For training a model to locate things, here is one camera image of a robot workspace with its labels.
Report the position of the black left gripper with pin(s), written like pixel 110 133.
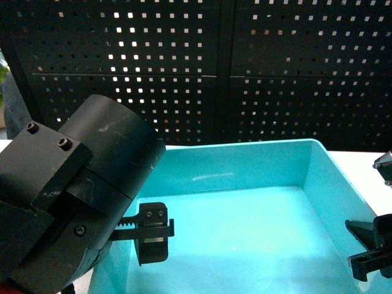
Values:
pixel 151 235

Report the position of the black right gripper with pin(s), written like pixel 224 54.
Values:
pixel 375 237

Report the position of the turquoise plastic tray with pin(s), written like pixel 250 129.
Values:
pixel 266 217

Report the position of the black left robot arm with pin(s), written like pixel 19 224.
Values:
pixel 65 193

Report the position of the black perforated metal panel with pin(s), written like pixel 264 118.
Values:
pixel 206 72

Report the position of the green potted plant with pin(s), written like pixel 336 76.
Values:
pixel 4 69

